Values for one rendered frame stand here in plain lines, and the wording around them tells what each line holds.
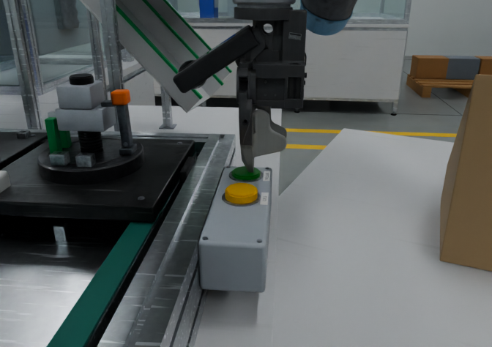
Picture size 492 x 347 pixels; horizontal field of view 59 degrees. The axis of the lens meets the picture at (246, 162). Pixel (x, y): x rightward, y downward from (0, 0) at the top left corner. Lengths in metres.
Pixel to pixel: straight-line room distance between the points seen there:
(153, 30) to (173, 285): 0.65
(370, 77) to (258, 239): 4.22
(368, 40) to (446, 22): 5.07
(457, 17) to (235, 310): 9.22
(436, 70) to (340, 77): 1.91
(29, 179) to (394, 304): 0.48
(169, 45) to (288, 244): 0.50
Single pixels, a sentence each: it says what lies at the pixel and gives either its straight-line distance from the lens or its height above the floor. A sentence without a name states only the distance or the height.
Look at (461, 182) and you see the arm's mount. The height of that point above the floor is 0.98.
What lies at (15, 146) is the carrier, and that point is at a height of 0.97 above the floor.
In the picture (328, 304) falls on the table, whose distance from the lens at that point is 0.54.
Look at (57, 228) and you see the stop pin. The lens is 0.57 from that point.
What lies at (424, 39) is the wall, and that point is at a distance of 9.45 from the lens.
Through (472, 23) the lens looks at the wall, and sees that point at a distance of 9.69.
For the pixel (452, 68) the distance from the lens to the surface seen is 6.24.
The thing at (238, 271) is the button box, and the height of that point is 0.93.
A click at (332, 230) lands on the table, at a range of 0.68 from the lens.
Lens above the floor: 1.20
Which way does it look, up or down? 22 degrees down
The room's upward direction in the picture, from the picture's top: straight up
